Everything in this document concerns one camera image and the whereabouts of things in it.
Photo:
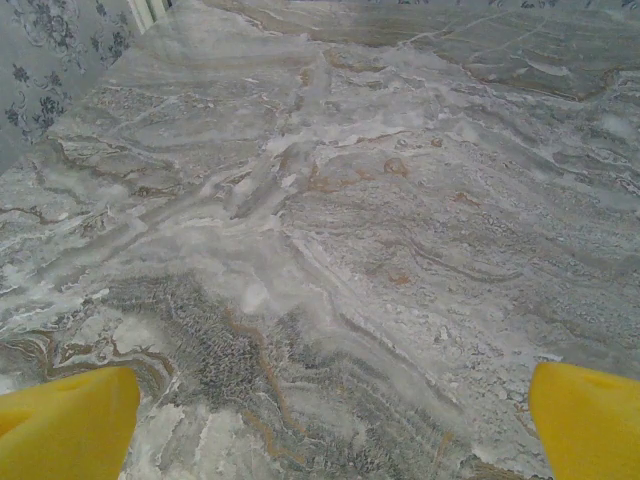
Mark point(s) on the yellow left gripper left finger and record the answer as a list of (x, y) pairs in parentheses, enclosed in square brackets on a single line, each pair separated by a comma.
[(65, 430)]

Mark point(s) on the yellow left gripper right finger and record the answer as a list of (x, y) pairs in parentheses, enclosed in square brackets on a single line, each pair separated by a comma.
[(590, 425)]

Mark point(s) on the aluminium frame post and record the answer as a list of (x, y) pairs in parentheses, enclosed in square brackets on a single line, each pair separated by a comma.
[(150, 12)]

